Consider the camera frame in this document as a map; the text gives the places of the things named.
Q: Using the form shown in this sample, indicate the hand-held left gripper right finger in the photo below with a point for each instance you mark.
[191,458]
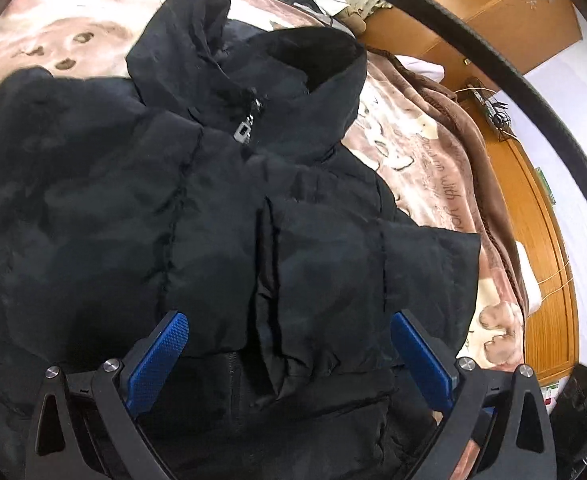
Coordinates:
[421,360]

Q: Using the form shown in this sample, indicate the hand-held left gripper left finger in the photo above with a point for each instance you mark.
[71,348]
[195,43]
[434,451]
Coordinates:
[158,360]

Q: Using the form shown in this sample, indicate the black puffer jacket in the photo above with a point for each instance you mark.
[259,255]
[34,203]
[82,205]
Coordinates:
[123,210]

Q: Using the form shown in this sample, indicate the black electronic device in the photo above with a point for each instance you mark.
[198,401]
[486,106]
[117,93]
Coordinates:
[578,410]

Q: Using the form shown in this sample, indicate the wooden bed headboard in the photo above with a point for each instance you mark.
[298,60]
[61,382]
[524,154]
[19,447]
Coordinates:
[543,240]

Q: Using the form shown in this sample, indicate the white pillow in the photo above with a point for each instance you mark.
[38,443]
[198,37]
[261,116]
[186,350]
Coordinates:
[423,67]

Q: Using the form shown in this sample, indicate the brown bear printed blanket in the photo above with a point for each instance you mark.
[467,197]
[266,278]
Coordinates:
[58,20]

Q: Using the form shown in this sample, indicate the wooden wardrobe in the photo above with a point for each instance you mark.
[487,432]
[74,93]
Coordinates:
[498,5]

